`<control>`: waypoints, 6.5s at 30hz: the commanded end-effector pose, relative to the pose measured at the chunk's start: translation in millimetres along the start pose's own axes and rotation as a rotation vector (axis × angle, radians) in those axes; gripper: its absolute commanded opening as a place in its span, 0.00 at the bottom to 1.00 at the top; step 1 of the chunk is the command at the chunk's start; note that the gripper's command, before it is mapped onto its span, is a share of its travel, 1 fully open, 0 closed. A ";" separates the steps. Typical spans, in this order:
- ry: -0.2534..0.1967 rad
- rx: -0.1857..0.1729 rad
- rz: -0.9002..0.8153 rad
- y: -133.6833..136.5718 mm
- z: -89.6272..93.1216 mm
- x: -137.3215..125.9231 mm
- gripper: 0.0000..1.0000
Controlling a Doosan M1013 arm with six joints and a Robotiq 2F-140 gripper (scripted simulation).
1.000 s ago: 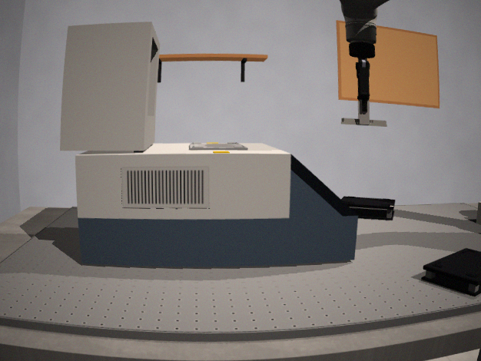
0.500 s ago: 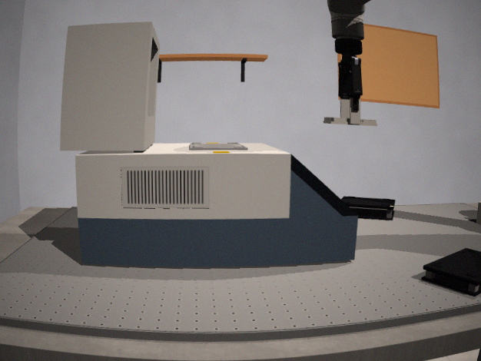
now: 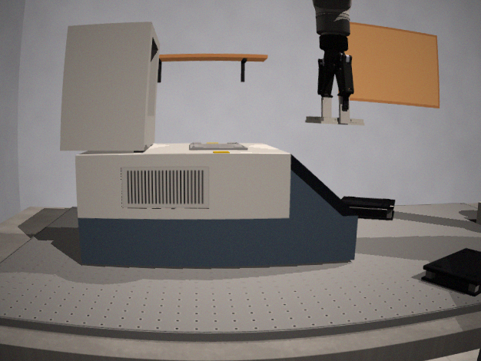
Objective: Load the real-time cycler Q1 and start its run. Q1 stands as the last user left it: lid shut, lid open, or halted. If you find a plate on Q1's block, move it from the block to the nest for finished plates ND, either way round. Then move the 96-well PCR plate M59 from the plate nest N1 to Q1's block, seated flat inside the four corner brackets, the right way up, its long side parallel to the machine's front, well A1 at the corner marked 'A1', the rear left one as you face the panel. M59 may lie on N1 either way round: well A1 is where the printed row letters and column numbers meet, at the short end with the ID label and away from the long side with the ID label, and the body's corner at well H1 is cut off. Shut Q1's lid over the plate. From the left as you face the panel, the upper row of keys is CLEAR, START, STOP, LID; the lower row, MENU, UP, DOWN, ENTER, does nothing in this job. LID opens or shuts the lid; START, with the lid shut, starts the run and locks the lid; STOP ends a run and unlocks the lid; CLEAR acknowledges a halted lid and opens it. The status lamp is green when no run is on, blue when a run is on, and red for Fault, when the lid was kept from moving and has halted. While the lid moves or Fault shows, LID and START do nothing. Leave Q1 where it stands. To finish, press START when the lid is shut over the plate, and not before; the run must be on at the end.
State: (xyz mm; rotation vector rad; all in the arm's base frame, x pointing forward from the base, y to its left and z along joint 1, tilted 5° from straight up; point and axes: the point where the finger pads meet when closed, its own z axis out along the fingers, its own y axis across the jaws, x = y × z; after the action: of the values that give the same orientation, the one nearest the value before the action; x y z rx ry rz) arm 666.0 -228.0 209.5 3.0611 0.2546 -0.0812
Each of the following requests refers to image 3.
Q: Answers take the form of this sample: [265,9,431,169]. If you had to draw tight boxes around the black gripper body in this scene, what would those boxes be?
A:
[320,34,348,70]

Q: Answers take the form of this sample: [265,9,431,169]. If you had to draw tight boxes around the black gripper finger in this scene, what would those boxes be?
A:
[317,57,335,118]
[329,53,354,124]

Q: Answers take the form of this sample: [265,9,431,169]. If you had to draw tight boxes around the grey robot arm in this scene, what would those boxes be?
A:
[313,0,352,37]

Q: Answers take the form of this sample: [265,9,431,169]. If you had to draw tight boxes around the beige and dark blue benchtop machine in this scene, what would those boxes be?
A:
[60,22,358,267]

